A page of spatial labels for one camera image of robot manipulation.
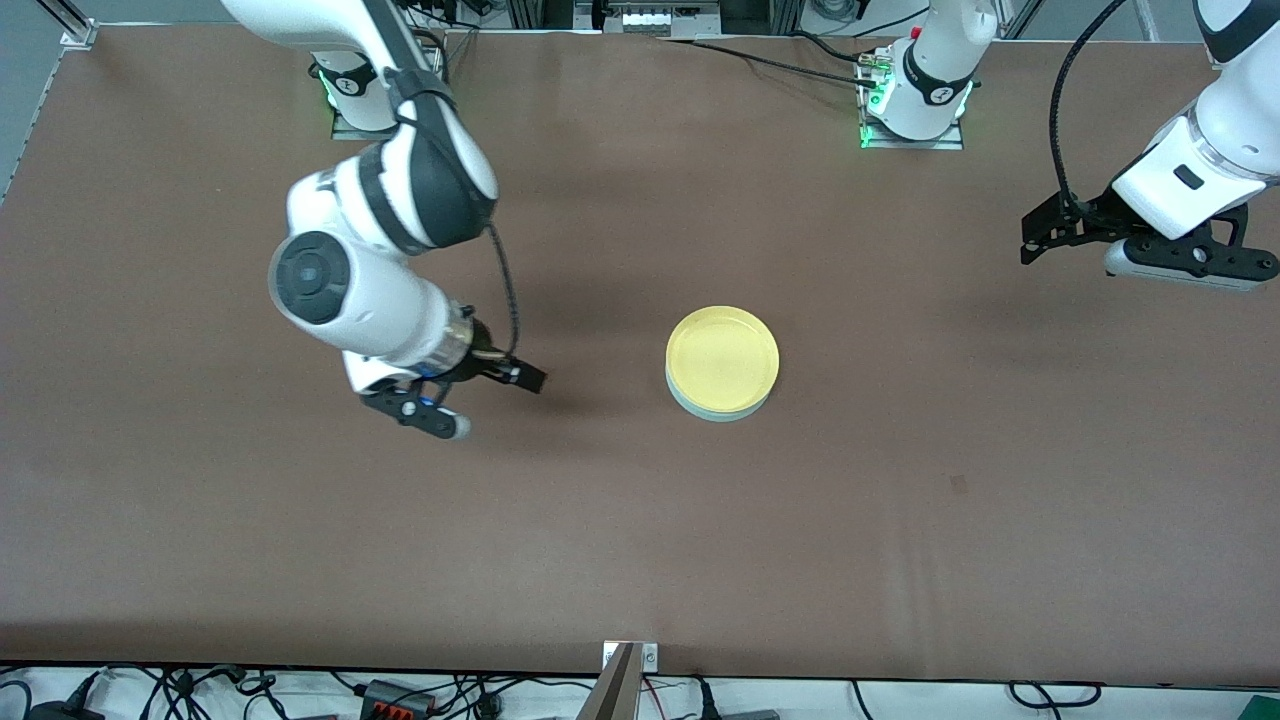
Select black power strip orange switches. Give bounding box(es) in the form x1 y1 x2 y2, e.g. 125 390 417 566
360 679 437 720

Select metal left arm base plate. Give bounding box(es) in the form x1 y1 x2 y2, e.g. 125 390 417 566
858 50 965 152

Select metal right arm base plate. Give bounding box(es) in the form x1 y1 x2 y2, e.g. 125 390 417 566
331 100 401 142

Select looped black floor cable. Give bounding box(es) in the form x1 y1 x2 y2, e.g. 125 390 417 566
1008 680 1103 712

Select grey metal camera bracket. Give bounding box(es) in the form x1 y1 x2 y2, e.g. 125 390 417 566
578 640 660 720

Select yellow round plate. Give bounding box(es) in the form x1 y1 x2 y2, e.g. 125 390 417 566
665 305 781 413

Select light green round plate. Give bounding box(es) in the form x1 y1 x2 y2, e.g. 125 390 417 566
665 365 774 424

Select long black table cable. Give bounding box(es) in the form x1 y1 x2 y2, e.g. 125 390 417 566
660 36 881 89

